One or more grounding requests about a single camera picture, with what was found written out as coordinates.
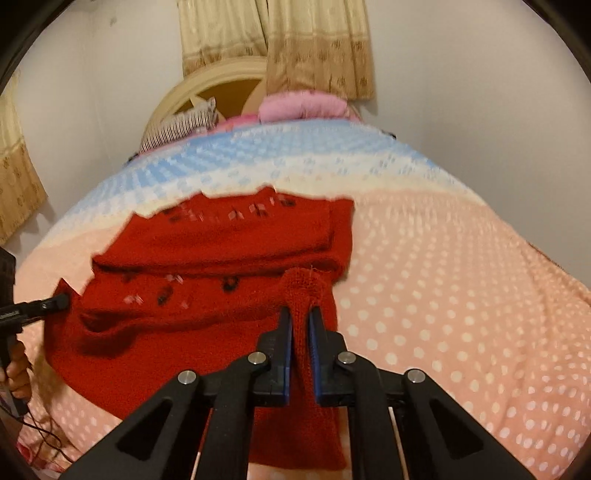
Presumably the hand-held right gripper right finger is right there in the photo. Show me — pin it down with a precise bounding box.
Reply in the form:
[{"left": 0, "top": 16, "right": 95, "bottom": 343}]
[{"left": 308, "top": 306, "right": 536, "bottom": 480}]

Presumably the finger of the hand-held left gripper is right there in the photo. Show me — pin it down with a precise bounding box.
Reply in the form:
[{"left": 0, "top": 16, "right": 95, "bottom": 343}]
[{"left": 16, "top": 294, "right": 71, "bottom": 325}]

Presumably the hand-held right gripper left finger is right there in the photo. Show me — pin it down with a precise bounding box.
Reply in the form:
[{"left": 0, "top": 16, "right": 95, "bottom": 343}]
[{"left": 60, "top": 306, "right": 293, "bottom": 480}]

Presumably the red embroidered knit sweater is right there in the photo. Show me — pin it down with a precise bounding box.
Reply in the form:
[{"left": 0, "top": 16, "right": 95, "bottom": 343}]
[{"left": 44, "top": 186, "right": 356, "bottom": 470}]

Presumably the person's left hand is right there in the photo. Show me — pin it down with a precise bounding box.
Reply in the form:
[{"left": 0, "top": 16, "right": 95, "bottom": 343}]
[{"left": 0, "top": 343, "right": 33, "bottom": 401}]

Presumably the beige floral curtain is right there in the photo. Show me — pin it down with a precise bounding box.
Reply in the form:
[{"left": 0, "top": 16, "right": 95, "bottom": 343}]
[
  {"left": 177, "top": 0, "right": 269, "bottom": 78},
  {"left": 0, "top": 74, "right": 48, "bottom": 246},
  {"left": 266, "top": 0, "right": 376, "bottom": 101}
]

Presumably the polka dot bed blanket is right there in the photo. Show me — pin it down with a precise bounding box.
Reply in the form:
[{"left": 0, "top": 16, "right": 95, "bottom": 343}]
[{"left": 16, "top": 117, "right": 591, "bottom": 480}]

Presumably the red patterned bed sheet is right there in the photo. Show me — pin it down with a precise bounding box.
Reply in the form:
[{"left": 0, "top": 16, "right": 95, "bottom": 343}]
[{"left": 17, "top": 434, "right": 70, "bottom": 472}]

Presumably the striped pillow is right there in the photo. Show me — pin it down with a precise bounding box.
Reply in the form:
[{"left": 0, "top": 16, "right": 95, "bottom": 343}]
[{"left": 140, "top": 97, "right": 218, "bottom": 153}]

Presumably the pink bed sheet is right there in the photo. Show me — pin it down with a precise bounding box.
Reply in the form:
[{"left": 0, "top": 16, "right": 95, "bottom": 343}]
[{"left": 216, "top": 112, "right": 260, "bottom": 132}]

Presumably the pink pillow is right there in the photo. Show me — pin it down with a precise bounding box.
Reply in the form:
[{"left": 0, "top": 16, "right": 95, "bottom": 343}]
[{"left": 257, "top": 89, "right": 348, "bottom": 123}]

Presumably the cream round headboard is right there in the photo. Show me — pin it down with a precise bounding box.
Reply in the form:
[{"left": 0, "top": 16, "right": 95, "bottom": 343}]
[{"left": 140, "top": 58, "right": 269, "bottom": 148}]

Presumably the thin black cable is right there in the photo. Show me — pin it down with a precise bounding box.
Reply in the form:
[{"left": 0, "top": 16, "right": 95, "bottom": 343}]
[{"left": 0, "top": 401, "right": 75, "bottom": 463}]

